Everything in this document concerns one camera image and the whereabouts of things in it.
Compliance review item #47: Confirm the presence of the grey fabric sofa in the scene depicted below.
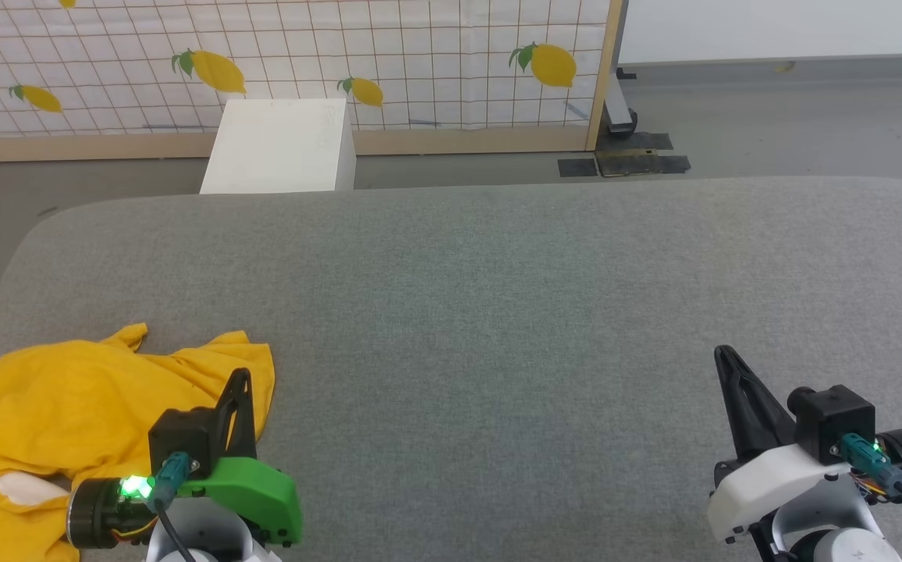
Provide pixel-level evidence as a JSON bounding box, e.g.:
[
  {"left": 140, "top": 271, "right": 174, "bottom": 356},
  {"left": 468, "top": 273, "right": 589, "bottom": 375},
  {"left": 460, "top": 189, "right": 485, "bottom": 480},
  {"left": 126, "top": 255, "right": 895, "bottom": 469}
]
[{"left": 0, "top": 176, "right": 902, "bottom": 562}]

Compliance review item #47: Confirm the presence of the yellow t-shirt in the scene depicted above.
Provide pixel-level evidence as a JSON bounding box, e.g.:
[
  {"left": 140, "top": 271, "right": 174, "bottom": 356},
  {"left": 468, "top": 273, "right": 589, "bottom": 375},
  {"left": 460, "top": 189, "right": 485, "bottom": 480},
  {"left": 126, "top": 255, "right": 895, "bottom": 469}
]
[{"left": 0, "top": 322, "right": 276, "bottom": 562}]

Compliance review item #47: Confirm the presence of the metal partition support foot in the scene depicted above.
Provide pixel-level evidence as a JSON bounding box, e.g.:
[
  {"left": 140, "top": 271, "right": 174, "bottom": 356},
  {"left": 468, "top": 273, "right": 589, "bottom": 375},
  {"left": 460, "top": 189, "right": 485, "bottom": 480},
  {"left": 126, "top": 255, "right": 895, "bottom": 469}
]
[{"left": 602, "top": 67, "right": 640, "bottom": 135}]

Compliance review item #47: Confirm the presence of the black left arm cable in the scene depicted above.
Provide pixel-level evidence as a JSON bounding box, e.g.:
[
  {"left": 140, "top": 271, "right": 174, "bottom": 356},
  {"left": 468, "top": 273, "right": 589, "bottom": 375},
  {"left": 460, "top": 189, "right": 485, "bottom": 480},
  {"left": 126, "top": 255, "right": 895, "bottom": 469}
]
[{"left": 151, "top": 451, "right": 199, "bottom": 562}]

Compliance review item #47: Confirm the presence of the white box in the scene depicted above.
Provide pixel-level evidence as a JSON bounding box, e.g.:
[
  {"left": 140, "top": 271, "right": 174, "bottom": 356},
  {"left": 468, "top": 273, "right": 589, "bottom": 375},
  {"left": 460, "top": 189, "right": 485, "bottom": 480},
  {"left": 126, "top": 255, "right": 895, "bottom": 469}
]
[{"left": 200, "top": 98, "right": 357, "bottom": 194}]

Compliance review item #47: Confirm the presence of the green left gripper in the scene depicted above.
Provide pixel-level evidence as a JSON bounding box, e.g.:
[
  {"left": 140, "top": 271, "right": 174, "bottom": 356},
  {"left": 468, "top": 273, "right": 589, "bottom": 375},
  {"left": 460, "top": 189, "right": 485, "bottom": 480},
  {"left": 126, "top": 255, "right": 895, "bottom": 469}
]
[{"left": 156, "top": 368, "right": 304, "bottom": 547}]

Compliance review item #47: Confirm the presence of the lemon print partition screen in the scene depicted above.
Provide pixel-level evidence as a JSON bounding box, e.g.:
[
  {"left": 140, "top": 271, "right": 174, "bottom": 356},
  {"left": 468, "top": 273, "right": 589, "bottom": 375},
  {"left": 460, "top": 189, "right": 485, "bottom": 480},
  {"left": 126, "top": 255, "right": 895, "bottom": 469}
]
[{"left": 0, "top": 0, "right": 628, "bottom": 163}]

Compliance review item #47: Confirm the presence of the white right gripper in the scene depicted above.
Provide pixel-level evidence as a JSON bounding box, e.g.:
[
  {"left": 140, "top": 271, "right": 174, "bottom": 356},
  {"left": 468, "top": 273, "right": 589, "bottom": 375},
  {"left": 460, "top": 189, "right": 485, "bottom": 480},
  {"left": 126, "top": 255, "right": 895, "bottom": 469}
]
[{"left": 706, "top": 345, "right": 850, "bottom": 543}]

